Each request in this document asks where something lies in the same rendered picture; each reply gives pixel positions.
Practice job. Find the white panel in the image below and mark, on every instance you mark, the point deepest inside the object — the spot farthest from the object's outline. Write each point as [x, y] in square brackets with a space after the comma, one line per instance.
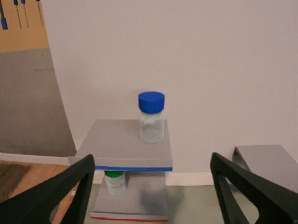
[228, 70]

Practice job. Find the clear glass bottle with green cap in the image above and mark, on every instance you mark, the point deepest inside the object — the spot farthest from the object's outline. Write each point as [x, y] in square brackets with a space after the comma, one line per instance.
[116, 182]

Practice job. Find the clear bottle with blue cap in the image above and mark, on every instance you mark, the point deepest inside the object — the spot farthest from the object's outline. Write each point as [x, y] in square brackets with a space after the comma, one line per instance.
[151, 119]

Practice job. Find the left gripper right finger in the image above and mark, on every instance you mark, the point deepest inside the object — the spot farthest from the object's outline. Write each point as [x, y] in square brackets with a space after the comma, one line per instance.
[275, 204]

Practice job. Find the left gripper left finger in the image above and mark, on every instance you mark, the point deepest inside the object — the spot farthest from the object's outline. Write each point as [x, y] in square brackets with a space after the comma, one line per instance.
[34, 206]

